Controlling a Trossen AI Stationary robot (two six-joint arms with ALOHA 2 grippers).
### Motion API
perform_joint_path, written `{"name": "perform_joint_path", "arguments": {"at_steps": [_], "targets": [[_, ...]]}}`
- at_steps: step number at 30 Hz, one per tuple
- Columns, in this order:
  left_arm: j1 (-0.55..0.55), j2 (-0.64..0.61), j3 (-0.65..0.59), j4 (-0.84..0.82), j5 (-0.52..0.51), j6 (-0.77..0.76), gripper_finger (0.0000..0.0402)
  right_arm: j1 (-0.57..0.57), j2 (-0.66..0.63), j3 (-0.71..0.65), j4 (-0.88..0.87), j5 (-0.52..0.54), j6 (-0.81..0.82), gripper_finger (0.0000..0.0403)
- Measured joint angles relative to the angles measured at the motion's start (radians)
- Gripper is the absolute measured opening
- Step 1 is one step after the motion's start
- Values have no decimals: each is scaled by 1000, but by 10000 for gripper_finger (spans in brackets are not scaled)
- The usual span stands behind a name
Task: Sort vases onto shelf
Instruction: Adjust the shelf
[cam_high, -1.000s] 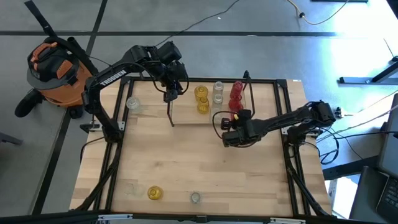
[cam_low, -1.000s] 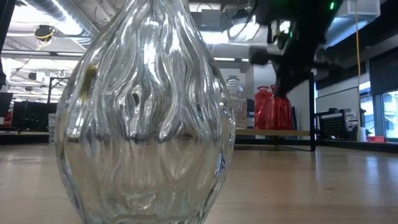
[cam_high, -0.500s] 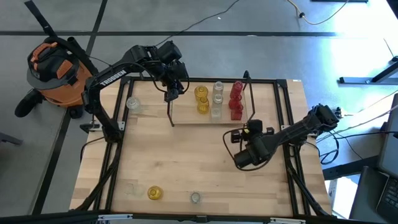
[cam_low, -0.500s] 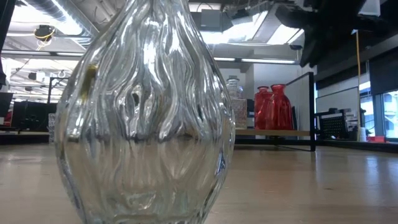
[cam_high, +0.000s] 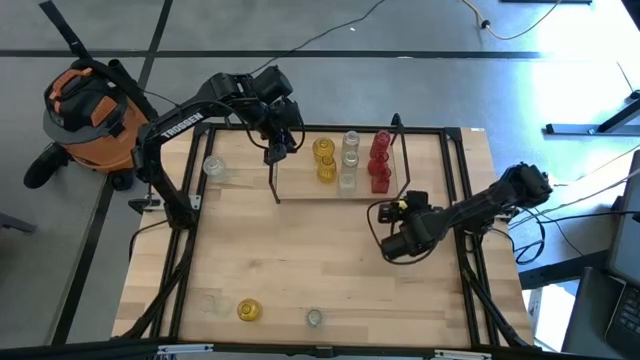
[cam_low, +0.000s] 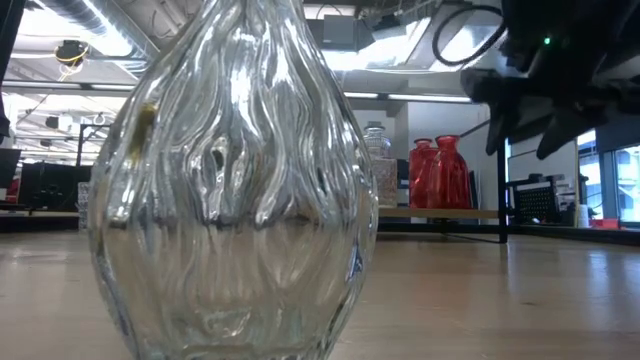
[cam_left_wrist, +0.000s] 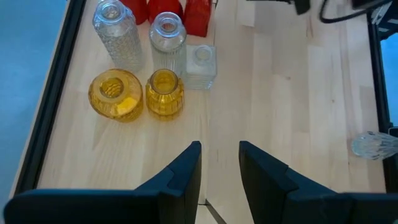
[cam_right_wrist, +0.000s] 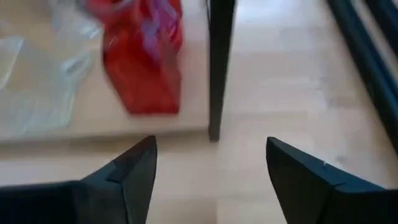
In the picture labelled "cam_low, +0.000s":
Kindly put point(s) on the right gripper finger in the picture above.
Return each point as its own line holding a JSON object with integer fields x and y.
{"x": 502, "y": 122}
{"x": 565, "y": 127}

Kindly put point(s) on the red bulbous glass vase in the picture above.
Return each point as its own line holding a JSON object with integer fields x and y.
{"x": 450, "y": 180}

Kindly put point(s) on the red ribbed cylinder glass vase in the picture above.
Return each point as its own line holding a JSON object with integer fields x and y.
{"x": 419, "y": 175}

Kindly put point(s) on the clear studded square glass vase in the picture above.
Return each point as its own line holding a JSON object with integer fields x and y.
{"x": 387, "y": 182}

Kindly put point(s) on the clear textured glass vase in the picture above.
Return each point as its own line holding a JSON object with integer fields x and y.
{"x": 84, "y": 205}

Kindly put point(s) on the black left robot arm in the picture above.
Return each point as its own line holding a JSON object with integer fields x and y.
{"x": 7, "y": 50}

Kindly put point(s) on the black perforated metal cart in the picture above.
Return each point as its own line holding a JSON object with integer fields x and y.
{"x": 537, "y": 202}

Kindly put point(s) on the white ceiling strip light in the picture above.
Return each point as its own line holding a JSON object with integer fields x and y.
{"x": 425, "y": 98}

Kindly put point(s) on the red box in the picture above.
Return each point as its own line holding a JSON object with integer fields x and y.
{"x": 605, "y": 224}

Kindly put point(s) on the black background appliance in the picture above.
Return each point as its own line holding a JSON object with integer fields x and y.
{"x": 403, "y": 175}

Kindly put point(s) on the gray ceiling-mounted box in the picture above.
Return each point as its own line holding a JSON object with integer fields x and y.
{"x": 340, "y": 32}

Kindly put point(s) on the clear wavy teardrop glass vase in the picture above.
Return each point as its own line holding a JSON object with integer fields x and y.
{"x": 235, "y": 200}

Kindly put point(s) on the black background monitor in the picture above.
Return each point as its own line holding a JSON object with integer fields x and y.
{"x": 50, "y": 187}

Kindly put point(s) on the black aluminium table frame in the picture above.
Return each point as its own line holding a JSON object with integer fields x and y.
{"x": 575, "y": 235}

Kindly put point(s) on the silver round ceiling duct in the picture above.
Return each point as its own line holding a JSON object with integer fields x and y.
{"x": 95, "y": 20}

